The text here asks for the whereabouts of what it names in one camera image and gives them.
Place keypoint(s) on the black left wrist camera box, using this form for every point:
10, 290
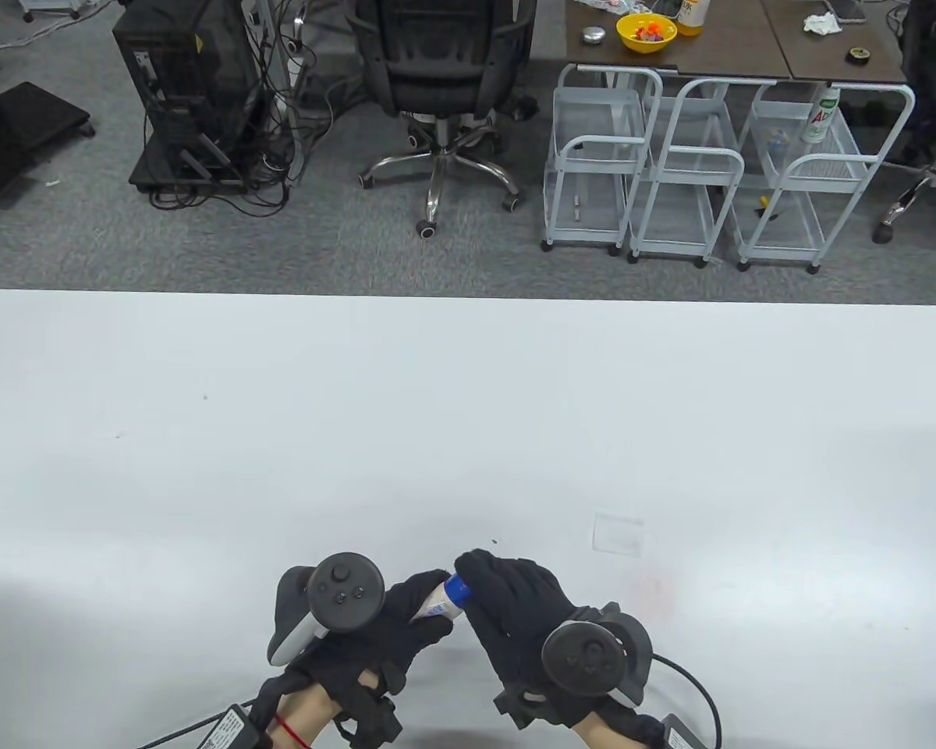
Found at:
234, 729

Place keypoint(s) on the person's left thumb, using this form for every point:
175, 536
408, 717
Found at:
417, 589

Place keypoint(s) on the black mesh office chair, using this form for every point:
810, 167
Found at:
444, 62

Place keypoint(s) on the white caster base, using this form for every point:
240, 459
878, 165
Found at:
51, 8

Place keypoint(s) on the green and white bottle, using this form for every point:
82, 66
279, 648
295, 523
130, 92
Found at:
820, 117

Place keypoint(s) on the orange juice bottle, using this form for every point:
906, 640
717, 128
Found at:
693, 15

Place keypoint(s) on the white tube with blue cap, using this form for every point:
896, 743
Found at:
441, 602

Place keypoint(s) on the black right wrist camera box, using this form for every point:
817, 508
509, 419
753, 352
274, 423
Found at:
682, 733

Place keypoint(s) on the grey and black left wrist controller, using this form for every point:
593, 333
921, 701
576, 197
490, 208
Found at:
335, 594

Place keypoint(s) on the person's right fingers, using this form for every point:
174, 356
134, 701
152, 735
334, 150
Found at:
503, 581

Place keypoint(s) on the clear plastic film piece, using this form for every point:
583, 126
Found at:
618, 535

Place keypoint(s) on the black stand base on casters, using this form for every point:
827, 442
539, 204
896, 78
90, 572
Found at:
23, 125

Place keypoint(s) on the person's left forearm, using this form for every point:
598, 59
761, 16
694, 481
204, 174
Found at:
308, 718

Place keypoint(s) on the crumpled white tissue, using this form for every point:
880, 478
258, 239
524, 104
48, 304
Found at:
822, 23

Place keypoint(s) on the person's left hand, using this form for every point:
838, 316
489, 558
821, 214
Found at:
359, 647

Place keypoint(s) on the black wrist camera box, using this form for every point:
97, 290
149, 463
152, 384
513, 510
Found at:
234, 729
682, 733

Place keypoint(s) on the brown wooden table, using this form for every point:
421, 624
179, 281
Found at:
733, 47

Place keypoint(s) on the black computer tower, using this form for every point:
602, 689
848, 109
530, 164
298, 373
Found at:
187, 86

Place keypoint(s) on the person's right hand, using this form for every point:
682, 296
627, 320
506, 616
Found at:
515, 616

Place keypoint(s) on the person's right forearm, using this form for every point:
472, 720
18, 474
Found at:
602, 733

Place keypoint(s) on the yellow bowl with colourful pieces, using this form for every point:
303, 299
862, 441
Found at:
646, 33

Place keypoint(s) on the black right wrist controller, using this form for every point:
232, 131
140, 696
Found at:
589, 657

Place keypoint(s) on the round silver tin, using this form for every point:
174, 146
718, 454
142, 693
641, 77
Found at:
593, 35

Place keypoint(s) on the black office chair chrome base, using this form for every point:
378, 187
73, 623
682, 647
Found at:
932, 94

